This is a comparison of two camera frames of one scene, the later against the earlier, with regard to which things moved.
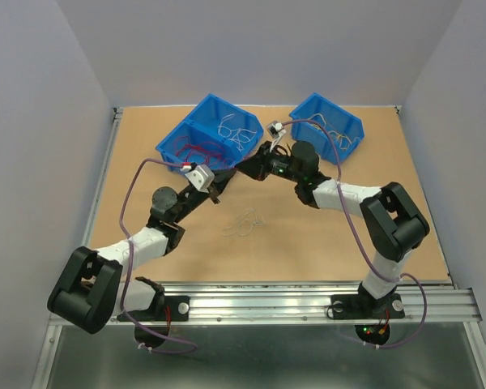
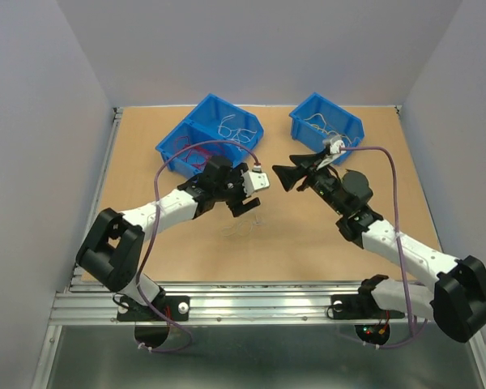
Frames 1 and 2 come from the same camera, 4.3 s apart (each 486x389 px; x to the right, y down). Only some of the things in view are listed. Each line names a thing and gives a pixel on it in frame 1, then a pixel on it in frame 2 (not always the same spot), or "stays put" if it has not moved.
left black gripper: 220,178 to 237,207
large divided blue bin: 215,136 stays put
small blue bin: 346,129 stays put
